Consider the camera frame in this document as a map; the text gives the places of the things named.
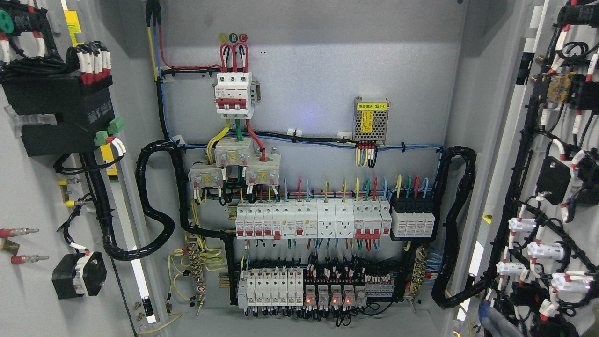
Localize black corrugated cable conduit left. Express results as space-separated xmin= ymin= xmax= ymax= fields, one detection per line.
xmin=94 ymin=140 xmax=234 ymax=262

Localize black digital power meter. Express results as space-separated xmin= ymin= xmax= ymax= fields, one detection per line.
xmin=2 ymin=71 xmax=124 ymax=156

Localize white breaker and socket row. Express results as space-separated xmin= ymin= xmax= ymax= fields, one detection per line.
xmin=235 ymin=198 xmax=392 ymax=240

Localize grey cabinet door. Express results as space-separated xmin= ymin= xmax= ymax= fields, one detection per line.
xmin=0 ymin=0 xmax=161 ymax=337
xmin=451 ymin=0 xmax=598 ymax=337

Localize black corrugated cable conduit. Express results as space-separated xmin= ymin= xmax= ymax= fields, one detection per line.
xmin=94 ymin=140 xmax=234 ymax=262
xmin=431 ymin=146 xmax=478 ymax=309

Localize red three pole main breaker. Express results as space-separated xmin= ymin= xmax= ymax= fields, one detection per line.
xmin=214 ymin=72 xmax=257 ymax=119

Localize yellow terminal post block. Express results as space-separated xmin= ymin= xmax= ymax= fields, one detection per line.
xmin=58 ymin=178 xmax=91 ymax=209

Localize lower relay terminal row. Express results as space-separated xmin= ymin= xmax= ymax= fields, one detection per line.
xmin=303 ymin=257 xmax=395 ymax=315

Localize lower white breaker row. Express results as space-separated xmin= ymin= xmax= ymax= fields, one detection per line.
xmin=237 ymin=267 xmax=305 ymax=311

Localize black surge protector block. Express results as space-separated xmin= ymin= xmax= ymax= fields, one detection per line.
xmin=391 ymin=195 xmax=437 ymax=242

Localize metal mesh power supply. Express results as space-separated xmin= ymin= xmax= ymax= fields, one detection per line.
xmin=351 ymin=96 xmax=390 ymax=143

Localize black corrugated cable conduit right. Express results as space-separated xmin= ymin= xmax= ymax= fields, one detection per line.
xmin=431 ymin=146 xmax=478 ymax=309

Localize white rotary selector switch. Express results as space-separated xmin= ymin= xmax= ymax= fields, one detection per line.
xmin=51 ymin=251 xmax=107 ymax=300

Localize white current transformer blocks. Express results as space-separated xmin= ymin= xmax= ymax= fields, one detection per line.
xmin=188 ymin=137 xmax=282 ymax=194

